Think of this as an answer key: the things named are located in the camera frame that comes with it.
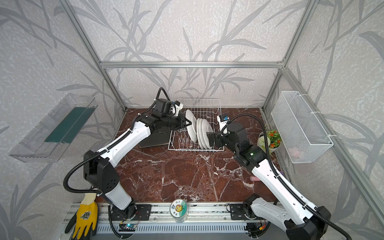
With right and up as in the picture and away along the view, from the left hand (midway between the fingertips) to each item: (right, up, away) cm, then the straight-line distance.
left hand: (193, 118), depth 78 cm
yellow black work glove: (-51, -49, -8) cm, 71 cm away
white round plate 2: (+2, -8, +7) cm, 11 cm away
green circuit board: (-31, -53, -6) cm, 62 cm away
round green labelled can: (-6, -42, -10) cm, 44 cm away
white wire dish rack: (+10, +8, +38) cm, 40 cm away
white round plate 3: (+4, -8, +7) cm, 11 cm away
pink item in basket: (+50, -16, -5) cm, 53 cm away
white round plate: (-2, +1, +4) cm, 5 cm away
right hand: (+12, -4, -5) cm, 13 cm away
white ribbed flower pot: (+46, -13, +7) cm, 48 cm away
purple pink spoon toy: (+34, -34, +4) cm, 48 cm away
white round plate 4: (+7, -6, +12) cm, 15 cm away
